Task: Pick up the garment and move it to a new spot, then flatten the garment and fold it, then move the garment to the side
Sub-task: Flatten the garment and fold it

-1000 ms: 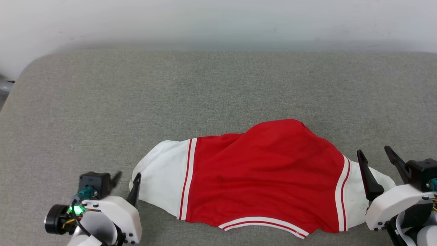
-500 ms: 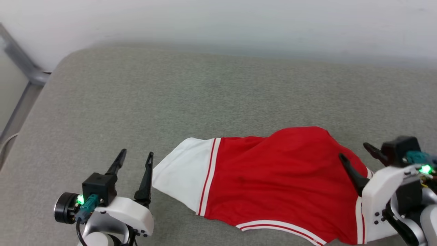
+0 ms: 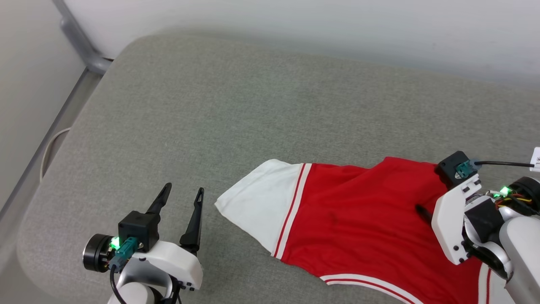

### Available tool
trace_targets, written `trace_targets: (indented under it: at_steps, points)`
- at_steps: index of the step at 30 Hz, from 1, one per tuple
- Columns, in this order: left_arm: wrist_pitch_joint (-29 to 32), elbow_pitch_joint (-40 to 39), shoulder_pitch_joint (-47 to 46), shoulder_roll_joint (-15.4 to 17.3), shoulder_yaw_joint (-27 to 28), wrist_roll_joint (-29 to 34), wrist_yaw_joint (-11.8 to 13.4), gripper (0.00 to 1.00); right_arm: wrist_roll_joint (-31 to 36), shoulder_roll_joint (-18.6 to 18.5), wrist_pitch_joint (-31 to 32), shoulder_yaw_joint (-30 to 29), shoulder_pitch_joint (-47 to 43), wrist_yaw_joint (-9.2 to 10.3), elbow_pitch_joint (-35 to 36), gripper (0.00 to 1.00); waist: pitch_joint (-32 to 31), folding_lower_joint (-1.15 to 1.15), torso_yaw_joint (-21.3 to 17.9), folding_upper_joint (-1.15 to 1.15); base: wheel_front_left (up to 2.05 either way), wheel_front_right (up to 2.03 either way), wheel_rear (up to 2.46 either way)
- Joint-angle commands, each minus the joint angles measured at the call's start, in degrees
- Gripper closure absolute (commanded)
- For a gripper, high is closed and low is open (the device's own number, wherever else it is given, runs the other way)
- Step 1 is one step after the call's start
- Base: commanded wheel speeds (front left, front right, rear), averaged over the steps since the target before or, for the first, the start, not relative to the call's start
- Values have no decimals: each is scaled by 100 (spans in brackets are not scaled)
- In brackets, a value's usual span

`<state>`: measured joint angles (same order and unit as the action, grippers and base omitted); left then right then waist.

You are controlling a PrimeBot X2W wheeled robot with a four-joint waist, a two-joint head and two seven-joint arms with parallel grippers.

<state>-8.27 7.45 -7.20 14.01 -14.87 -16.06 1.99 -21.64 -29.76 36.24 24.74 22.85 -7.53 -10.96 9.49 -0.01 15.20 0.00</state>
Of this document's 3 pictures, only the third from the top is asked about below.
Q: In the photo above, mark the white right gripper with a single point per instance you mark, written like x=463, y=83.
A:
x=447, y=219

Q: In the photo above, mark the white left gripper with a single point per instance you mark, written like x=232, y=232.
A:
x=177, y=264

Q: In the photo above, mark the red and white basketball jersey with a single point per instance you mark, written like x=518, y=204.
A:
x=358, y=219

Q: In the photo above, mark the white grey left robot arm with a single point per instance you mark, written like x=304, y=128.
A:
x=135, y=293

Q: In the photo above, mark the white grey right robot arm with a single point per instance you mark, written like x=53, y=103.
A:
x=523, y=245

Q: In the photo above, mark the grey fabric sofa seat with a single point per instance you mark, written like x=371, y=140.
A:
x=211, y=126

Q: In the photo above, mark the small white paper tag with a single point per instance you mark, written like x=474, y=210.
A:
x=536, y=159

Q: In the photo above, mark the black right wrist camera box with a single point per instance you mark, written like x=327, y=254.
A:
x=448, y=169

